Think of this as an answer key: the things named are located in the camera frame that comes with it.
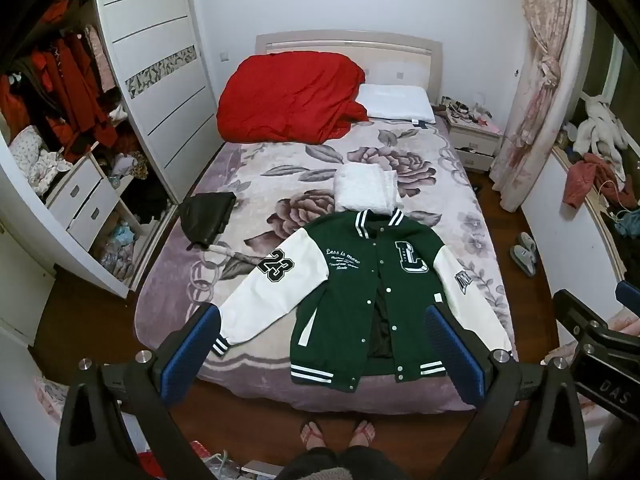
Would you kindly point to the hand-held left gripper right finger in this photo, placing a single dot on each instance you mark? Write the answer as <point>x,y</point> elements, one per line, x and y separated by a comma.
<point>460,355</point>

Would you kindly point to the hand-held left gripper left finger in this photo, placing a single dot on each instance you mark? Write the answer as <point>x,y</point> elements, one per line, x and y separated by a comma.
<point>192,352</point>

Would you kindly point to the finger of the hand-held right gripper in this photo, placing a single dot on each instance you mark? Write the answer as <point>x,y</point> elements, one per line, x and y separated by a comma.
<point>630,293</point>
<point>570,310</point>

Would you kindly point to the green and white varsity jacket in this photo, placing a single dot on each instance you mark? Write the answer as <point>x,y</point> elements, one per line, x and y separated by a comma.
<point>345,300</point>

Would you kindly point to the pile of mixed clothes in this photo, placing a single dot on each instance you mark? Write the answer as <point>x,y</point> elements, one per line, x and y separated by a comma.
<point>120,255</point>

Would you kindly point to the dark clothes heap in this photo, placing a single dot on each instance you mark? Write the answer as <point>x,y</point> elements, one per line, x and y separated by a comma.
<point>147,200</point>

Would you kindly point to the hanging red clothes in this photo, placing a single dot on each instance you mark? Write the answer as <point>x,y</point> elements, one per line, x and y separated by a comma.
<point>70,95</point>

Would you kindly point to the grey slipper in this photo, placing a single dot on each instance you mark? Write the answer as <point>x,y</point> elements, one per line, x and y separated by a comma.
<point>522,262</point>
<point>526,246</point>

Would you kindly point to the white window ledge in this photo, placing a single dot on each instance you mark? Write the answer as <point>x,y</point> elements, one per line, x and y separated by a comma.
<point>565,240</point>

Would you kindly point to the clear plastic wrapper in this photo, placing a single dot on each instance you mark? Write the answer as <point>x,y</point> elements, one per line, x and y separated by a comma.
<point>216,466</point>

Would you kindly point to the person's right foot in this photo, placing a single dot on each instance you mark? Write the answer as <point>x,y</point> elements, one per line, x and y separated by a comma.
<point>363,432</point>

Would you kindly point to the person's foot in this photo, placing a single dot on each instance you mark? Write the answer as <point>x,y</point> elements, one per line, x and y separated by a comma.
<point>363,432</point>
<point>312,436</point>

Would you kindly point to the flat white box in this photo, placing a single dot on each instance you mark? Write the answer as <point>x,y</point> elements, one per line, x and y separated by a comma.
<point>260,471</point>

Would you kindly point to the black garment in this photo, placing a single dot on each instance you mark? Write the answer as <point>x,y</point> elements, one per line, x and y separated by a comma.
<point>207,215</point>

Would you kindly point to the person's left foot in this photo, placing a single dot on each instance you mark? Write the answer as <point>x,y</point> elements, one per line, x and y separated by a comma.
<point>312,436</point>

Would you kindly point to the person's dark trousers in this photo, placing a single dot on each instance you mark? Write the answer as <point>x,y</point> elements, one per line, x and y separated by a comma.
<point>340,466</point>

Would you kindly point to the white plush toy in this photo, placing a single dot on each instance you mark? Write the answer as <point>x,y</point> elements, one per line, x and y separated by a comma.
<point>600,125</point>

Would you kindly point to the white folded garment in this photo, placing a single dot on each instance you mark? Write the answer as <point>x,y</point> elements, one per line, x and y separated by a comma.
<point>367,190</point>

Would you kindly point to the white nightstand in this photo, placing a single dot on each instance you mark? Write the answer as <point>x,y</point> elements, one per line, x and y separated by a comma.
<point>472,142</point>

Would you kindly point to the white wardrobe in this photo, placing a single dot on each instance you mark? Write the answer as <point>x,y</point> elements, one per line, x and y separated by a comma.
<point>25,220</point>

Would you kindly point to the pile of small toiletries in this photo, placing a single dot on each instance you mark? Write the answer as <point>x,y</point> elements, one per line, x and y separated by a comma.
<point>465,110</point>

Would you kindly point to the floral patterned bedding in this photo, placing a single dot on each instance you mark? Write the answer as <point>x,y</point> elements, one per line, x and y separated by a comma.
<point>30,152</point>

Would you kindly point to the white pillow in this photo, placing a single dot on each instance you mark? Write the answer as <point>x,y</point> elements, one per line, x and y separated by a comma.
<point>395,102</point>

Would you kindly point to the pink floral curtain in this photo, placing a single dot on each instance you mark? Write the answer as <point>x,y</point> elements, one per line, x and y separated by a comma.
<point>540,35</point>

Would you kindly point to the red duvet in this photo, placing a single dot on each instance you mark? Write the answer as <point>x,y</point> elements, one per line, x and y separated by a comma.
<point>290,95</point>

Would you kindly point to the white sliding wardrobe door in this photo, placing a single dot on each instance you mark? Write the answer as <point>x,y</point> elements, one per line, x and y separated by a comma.
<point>160,75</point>

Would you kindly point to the bed with beige headboard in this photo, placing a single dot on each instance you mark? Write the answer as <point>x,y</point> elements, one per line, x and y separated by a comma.
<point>350,50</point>

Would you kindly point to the white window frame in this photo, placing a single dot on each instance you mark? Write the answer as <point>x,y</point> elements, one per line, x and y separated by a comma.
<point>612,75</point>

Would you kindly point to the white wall outlet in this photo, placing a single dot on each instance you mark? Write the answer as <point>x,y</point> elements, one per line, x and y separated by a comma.
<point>482,96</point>

